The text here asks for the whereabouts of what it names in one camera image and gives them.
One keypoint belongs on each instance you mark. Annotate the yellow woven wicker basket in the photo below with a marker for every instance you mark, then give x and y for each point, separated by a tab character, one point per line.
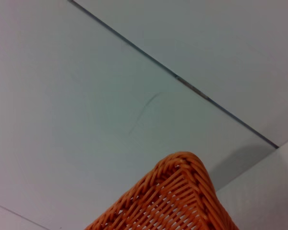
168	201

